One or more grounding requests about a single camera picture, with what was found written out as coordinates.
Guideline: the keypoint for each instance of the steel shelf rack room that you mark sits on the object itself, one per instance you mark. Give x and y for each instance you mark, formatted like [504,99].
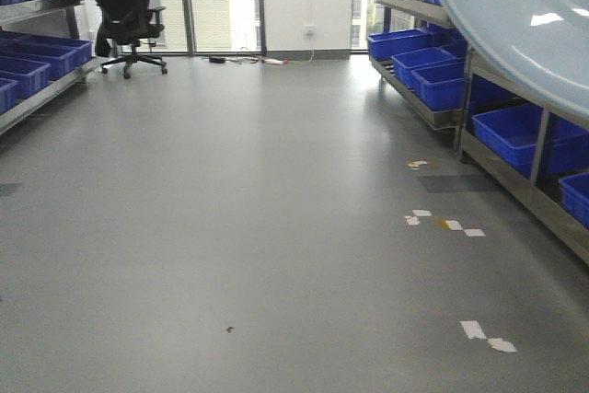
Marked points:
[38,67]
[536,152]

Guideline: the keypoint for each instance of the black office chair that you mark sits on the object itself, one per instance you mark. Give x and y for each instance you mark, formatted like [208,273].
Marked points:
[124,25]

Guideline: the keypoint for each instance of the power strip with cables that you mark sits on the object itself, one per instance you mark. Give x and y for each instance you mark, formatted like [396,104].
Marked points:
[257,59]

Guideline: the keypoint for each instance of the light blue plate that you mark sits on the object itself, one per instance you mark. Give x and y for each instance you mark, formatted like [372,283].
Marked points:
[540,44]

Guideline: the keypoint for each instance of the steel shelf rack right room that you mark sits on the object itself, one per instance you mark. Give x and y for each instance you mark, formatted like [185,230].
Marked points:
[536,152]

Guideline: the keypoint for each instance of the white wall socket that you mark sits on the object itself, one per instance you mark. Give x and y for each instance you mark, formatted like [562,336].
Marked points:
[309,31]

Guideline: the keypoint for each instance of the steel shelf rack left room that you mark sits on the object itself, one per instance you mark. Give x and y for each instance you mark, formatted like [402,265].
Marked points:
[38,67]

